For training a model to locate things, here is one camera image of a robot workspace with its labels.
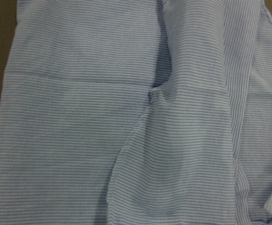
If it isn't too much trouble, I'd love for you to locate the light blue striped shirt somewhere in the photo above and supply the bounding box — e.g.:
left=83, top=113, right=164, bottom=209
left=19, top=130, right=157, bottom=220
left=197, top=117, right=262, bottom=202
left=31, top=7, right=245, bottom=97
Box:
left=0, top=0, right=272, bottom=225

